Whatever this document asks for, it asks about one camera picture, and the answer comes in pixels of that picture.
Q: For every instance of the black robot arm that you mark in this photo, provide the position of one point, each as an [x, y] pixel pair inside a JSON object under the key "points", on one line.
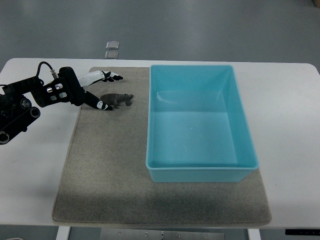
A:
{"points": [[17, 111]]}

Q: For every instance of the blue plastic box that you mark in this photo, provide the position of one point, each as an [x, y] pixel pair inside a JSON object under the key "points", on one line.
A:
{"points": [[197, 127]]}

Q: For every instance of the white table leg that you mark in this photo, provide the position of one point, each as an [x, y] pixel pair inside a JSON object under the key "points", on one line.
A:
{"points": [[254, 234], [63, 233]]}

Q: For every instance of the grey metal table crossbar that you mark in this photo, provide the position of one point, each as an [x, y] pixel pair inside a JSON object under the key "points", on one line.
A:
{"points": [[142, 234]]}

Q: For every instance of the white left table leg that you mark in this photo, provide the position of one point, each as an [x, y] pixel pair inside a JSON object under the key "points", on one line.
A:
{"points": [[63, 233]]}

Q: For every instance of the black table control panel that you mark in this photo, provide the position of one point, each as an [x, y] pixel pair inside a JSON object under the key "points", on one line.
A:
{"points": [[302, 232]]}

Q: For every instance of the white right table leg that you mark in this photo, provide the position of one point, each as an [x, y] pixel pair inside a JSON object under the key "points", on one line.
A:
{"points": [[254, 234]]}

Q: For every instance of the lower metal floor plate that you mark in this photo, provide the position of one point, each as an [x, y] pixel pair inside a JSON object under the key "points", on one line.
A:
{"points": [[111, 54]]}

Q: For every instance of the grey felt mat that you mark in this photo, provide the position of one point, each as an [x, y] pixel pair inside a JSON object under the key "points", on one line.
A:
{"points": [[105, 181]]}

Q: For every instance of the metal floor plate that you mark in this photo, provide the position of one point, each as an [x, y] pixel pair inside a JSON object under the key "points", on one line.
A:
{"points": [[112, 45], [111, 54]]}

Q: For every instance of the upper metal floor plate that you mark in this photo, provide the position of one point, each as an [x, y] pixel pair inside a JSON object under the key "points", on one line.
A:
{"points": [[112, 45]]}

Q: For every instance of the brown hippo toy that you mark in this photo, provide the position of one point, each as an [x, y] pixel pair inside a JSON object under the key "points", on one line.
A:
{"points": [[115, 99]]}

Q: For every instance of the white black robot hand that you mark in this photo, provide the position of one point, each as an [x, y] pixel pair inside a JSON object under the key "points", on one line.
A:
{"points": [[94, 77]]}

